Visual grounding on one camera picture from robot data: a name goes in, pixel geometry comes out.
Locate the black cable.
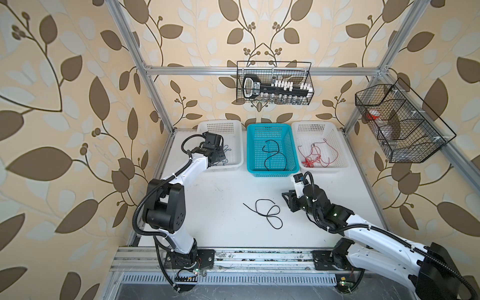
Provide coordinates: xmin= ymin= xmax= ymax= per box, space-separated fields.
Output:
xmin=242 ymin=198 xmax=284 ymax=230
xmin=262 ymin=139 xmax=289 ymax=171

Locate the side black wire basket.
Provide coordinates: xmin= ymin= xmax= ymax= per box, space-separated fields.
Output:
xmin=355 ymin=77 xmax=457 ymax=163

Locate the red item in side basket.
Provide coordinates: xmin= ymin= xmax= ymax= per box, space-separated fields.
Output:
xmin=365 ymin=109 xmax=381 ymax=121

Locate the white plastic basket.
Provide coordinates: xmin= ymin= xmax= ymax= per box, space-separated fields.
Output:
xmin=197 ymin=120 xmax=244 ymax=172
xmin=291 ymin=121 xmax=349 ymax=173

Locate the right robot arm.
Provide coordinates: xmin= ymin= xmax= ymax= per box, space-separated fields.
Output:
xmin=282 ymin=183 xmax=479 ymax=300

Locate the teal plastic basket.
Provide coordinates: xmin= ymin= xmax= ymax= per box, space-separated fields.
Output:
xmin=246 ymin=123 xmax=300 ymax=178

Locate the left white plastic basket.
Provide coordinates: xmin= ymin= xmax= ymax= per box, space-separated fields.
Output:
xmin=197 ymin=120 xmax=244 ymax=172

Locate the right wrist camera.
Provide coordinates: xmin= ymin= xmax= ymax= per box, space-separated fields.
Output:
xmin=291 ymin=173 xmax=305 ymax=198

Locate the blue cable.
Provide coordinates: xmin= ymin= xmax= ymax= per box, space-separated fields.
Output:
xmin=219 ymin=145 xmax=233 ymax=166

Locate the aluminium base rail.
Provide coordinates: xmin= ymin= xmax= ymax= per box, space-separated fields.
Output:
xmin=108 ymin=246 xmax=421 ymax=275

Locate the black tool in basket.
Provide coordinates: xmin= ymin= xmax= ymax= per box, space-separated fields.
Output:
xmin=240 ymin=74 xmax=315 ymax=99

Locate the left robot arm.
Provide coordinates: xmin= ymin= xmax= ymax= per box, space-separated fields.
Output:
xmin=132 ymin=131 xmax=226 ymax=269

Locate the back black wire basket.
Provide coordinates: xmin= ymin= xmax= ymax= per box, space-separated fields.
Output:
xmin=236 ymin=60 xmax=315 ymax=106

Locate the right white plastic basket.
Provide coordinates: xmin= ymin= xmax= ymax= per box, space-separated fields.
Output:
xmin=291 ymin=121 xmax=349 ymax=173

